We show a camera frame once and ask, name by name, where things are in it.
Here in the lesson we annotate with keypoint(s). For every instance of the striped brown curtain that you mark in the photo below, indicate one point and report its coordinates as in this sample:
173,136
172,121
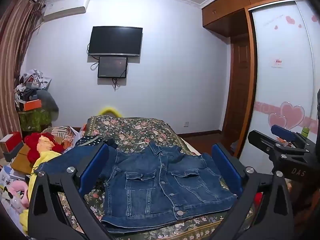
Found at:
12,55

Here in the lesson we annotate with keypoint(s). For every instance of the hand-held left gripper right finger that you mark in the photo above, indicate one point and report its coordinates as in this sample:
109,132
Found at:
226,167

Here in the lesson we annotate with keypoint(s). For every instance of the pile of clutter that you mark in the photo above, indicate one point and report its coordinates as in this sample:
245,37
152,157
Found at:
31,82

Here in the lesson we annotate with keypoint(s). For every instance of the yellow cloth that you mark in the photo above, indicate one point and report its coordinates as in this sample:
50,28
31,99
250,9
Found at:
41,162

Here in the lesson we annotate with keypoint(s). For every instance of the wooden wardrobe cabinet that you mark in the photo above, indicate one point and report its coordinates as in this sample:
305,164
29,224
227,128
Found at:
225,12

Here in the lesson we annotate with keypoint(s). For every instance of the red fuzzy cloth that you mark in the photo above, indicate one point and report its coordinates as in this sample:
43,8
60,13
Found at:
35,147

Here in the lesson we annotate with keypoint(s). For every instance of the geometric patterned cloth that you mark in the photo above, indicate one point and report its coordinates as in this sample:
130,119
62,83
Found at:
62,135

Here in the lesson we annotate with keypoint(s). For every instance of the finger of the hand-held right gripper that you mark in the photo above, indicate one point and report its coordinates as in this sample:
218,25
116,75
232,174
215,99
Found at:
283,131
260,140

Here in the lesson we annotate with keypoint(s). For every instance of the red white box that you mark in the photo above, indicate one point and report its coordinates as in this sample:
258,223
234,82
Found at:
10,141

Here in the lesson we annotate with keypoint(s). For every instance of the pink plush toy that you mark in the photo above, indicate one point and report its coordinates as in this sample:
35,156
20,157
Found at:
18,188

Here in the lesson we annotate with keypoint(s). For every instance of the white wall socket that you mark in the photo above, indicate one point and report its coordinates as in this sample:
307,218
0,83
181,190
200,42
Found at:
186,123

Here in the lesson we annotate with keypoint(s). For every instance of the cardboard box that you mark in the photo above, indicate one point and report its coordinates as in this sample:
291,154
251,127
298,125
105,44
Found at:
21,160

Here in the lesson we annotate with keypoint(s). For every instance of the brown wooden door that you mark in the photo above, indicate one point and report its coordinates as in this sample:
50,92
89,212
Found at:
238,87

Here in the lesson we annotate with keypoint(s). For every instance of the yellow fluffy object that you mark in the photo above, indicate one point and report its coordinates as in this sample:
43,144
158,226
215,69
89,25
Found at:
110,111

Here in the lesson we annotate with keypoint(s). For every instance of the dark cloth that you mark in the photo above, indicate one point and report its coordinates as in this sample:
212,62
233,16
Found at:
111,143

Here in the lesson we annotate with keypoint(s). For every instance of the green patterned cloth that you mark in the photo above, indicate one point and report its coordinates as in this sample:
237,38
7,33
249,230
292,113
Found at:
33,120

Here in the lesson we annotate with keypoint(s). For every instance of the white air conditioner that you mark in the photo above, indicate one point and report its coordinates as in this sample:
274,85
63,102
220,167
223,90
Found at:
66,7

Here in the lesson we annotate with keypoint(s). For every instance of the white paper label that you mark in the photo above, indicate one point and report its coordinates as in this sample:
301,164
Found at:
277,63

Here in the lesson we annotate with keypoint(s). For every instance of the small black wall monitor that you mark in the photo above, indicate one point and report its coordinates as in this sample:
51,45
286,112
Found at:
112,67

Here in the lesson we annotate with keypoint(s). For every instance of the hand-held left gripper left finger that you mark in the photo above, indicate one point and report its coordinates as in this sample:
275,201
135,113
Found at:
93,171

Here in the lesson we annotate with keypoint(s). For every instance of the orange box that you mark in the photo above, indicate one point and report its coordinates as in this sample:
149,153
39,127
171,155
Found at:
32,105

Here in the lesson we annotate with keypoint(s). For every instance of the white heart sliding door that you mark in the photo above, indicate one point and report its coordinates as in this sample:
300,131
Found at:
282,92

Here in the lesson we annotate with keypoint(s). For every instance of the floral blanket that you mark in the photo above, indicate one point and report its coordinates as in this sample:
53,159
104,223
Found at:
140,130

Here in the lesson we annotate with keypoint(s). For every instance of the black wall television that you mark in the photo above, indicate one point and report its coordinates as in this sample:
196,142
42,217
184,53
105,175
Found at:
115,40

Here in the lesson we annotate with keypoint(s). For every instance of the blue denim jacket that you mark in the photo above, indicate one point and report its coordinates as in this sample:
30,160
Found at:
155,180

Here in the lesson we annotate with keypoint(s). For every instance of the polka dot cloth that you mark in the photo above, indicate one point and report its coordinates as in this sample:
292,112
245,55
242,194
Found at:
87,141

